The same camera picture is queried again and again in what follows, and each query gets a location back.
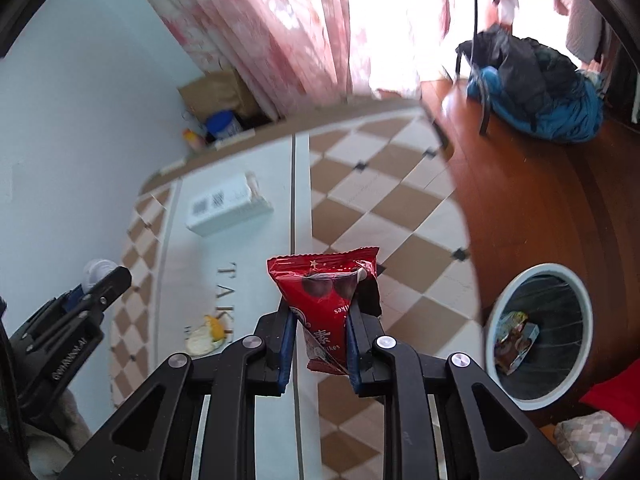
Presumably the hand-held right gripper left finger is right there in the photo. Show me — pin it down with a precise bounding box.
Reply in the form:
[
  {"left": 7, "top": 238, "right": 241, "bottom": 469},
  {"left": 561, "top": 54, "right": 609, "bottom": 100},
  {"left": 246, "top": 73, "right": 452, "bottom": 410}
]
[{"left": 59, "top": 305, "right": 302, "bottom": 480}]

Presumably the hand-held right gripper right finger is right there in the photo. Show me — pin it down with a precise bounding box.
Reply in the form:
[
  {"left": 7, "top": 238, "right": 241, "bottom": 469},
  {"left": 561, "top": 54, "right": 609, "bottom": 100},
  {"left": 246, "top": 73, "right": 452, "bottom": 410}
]
[{"left": 345, "top": 304, "right": 569, "bottom": 480}]

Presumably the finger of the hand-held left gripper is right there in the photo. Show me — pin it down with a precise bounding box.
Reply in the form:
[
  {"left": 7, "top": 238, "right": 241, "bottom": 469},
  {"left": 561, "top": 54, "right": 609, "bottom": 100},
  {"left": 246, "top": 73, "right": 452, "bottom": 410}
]
[
  {"left": 60, "top": 284, "right": 87, "bottom": 311},
  {"left": 9, "top": 266, "right": 133, "bottom": 347}
]

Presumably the red snack packet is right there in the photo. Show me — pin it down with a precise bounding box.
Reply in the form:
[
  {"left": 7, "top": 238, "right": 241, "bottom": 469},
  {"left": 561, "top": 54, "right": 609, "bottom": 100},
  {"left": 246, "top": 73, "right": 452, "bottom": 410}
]
[{"left": 266, "top": 246, "right": 382, "bottom": 376}]

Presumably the brown snack packet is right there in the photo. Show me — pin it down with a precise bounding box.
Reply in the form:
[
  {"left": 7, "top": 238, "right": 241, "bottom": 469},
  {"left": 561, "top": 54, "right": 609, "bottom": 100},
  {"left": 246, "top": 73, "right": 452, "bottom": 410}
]
[{"left": 495, "top": 327, "right": 526, "bottom": 376}]

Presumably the white round trash bin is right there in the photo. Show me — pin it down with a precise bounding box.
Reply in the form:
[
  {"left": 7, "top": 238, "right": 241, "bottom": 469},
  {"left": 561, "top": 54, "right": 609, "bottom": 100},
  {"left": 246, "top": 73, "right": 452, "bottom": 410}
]
[{"left": 485, "top": 262, "right": 595, "bottom": 414}]

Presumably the person's left forearm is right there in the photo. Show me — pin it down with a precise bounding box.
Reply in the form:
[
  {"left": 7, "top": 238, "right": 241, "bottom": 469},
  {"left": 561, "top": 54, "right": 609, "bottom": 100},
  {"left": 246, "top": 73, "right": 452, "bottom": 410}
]
[{"left": 20, "top": 387, "right": 96, "bottom": 466}]

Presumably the pale yellow snack piece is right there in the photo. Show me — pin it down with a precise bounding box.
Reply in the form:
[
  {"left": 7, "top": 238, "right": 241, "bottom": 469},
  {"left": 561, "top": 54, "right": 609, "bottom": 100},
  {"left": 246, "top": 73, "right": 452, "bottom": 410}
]
[{"left": 186, "top": 314, "right": 234, "bottom": 359}]

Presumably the white cardboard box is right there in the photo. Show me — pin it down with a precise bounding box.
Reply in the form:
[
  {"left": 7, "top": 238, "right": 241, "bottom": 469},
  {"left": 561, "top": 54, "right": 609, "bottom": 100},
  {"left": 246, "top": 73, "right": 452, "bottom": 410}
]
[{"left": 186, "top": 171, "right": 275, "bottom": 238}]

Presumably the checkered tablecloth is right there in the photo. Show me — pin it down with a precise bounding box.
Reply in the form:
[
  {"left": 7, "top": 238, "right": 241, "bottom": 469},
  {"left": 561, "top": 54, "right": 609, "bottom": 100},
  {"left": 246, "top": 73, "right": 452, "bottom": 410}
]
[{"left": 109, "top": 97, "right": 485, "bottom": 480}]

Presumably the white flat box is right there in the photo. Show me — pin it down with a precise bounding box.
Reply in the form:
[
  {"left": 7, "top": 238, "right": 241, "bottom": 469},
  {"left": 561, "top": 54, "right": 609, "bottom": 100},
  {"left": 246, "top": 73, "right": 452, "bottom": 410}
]
[{"left": 214, "top": 129, "right": 262, "bottom": 150}]

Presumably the blue lid tin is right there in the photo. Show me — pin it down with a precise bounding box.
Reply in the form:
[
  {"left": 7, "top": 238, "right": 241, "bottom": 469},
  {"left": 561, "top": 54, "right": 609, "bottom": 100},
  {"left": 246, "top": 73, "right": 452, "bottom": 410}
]
[{"left": 205, "top": 110, "right": 242, "bottom": 142}]

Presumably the brown paper bag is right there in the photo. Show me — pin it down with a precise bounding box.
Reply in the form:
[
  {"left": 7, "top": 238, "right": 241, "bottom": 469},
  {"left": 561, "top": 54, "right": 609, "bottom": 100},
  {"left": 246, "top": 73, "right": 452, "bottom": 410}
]
[{"left": 177, "top": 67, "right": 262, "bottom": 127}]

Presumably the checkered pillow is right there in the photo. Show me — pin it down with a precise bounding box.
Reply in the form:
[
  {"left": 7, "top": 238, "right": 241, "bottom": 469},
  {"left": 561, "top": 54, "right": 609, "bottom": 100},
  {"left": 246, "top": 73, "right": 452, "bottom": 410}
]
[{"left": 554, "top": 410, "right": 633, "bottom": 478}]

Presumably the red cloth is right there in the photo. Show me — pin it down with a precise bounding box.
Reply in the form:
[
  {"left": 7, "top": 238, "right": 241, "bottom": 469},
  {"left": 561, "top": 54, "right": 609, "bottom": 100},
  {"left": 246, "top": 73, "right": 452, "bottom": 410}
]
[{"left": 580, "top": 369, "right": 640, "bottom": 427}]

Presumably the pink floral curtain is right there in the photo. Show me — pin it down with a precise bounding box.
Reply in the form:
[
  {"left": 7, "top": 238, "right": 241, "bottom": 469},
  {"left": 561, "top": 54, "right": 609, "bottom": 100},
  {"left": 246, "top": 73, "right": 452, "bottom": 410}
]
[{"left": 117, "top": 0, "right": 453, "bottom": 122}]

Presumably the black backpack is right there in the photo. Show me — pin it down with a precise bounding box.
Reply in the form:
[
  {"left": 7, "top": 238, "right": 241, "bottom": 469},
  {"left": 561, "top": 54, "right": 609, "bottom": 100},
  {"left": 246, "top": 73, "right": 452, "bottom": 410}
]
[{"left": 456, "top": 24, "right": 585, "bottom": 111}]

